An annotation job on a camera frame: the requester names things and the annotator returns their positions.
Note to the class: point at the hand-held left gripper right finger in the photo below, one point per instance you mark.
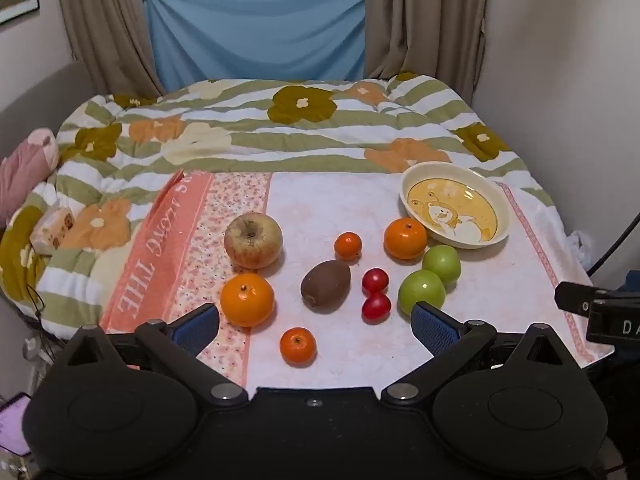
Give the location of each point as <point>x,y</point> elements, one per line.
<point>432,332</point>

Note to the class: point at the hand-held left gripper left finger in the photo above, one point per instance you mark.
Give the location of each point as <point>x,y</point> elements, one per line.
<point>200,327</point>

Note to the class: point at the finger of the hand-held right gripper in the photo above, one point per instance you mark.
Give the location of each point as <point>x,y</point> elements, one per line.
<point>575,298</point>

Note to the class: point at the red tomato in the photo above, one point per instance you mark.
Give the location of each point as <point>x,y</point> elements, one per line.
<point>375,281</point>
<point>376,307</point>

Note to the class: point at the green apple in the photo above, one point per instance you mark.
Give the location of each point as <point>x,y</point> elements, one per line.
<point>442,265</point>
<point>421,291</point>

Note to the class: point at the large orange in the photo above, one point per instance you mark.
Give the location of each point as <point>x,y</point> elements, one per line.
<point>405,238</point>
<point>247,300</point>

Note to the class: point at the red yellow apple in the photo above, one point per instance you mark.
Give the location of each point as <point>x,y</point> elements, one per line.
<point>252,240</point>

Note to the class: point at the brown kiwi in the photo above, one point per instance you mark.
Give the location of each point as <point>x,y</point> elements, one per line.
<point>326,286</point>

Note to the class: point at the small mandarin orange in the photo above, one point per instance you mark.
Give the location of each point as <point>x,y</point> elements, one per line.
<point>348,246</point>
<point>298,345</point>

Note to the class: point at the cream bowl with cartoon print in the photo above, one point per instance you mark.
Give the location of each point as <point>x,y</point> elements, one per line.
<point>455,205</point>

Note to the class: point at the crumpled white tissue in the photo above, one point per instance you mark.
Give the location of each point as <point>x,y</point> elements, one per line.
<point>580,247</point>

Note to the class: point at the pink floral towel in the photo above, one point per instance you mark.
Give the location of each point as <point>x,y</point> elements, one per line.
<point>325,205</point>

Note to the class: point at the tissue packet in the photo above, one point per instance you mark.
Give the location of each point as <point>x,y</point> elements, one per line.
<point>52,230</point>

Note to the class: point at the smartphone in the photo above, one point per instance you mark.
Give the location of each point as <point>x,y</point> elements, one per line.
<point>12,425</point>

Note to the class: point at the floral striped blanket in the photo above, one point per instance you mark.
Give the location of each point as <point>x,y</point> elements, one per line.
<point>310,130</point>

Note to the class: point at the pink plush toy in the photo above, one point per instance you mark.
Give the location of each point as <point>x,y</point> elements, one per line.
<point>22,170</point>

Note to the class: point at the beige upholstered headboard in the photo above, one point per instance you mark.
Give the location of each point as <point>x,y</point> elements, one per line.
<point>35,95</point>

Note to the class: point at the blue cloth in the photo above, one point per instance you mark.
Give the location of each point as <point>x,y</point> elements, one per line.
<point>255,35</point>

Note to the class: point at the beige curtain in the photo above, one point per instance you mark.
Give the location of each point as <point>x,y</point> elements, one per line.
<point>425,20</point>
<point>105,25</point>

